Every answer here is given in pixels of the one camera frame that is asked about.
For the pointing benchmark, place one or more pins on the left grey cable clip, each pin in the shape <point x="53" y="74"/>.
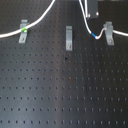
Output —
<point x="23" y="35"/>

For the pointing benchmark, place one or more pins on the black perforated breadboard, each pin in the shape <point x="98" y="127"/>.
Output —
<point x="44" y="86"/>

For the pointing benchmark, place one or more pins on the right grey cable clip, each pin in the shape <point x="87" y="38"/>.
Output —
<point x="109" y="32"/>

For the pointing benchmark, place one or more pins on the middle grey cable clip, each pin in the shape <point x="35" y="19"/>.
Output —
<point x="69" y="40"/>

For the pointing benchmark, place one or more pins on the grey cable clip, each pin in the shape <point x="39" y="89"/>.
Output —
<point x="23" y="35"/>
<point x="69" y="40"/>
<point x="109" y="32"/>

